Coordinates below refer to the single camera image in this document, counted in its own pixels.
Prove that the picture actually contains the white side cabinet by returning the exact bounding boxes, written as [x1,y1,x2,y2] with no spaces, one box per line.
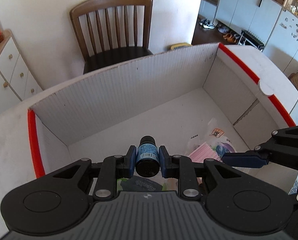
[0,30,42,114]

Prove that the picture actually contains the brown wooden chair far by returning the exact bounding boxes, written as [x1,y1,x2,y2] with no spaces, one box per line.
[69,0,153,74]

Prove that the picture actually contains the red cardboard box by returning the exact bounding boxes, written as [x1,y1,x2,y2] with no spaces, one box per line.
[28,43,298,177]

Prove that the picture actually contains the small dark blue-label bottle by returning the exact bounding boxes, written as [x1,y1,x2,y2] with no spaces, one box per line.
[135,135,160,178]

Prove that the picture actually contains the sneakers on floor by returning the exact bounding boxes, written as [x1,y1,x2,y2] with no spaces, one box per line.
[199,18,215,29]

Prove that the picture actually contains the white blue wall cabinet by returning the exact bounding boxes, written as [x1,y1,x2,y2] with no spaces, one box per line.
[199,0,298,76]

